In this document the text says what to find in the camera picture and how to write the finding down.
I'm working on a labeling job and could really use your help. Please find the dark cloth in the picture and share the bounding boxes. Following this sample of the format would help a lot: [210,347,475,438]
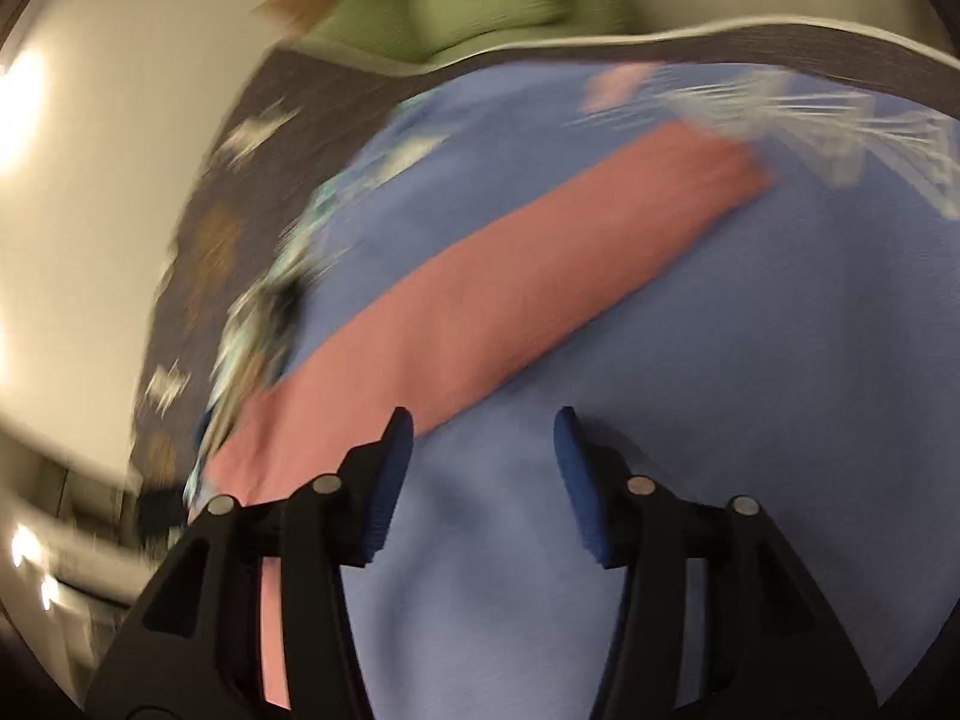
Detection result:
[137,487,188,545]

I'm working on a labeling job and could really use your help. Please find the dark grey deer print bedspread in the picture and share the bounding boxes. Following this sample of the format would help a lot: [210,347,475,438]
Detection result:
[131,15,960,485]

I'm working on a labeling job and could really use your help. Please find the pink garment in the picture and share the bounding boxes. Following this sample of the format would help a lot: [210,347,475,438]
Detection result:
[187,124,773,717]

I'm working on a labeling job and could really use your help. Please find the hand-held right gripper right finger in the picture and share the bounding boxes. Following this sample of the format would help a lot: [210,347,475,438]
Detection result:
[553,406,880,720]

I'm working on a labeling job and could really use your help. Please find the light blue printed blanket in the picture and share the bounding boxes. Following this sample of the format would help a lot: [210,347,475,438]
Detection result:
[285,60,960,720]

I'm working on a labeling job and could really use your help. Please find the stack of folded clothes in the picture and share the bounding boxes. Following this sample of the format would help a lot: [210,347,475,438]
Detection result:
[184,90,451,511]

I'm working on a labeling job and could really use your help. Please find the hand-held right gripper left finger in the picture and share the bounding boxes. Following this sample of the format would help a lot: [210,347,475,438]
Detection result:
[82,406,415,720]

